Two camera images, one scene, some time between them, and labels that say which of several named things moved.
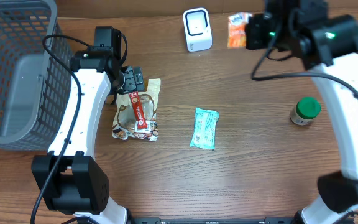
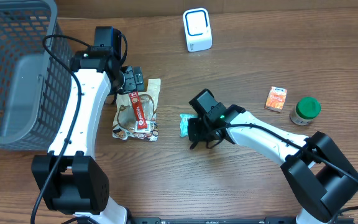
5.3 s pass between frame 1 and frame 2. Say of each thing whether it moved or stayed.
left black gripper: stayed
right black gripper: moved
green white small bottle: stayed
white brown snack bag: stayed
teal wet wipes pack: moved
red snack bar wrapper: stayed
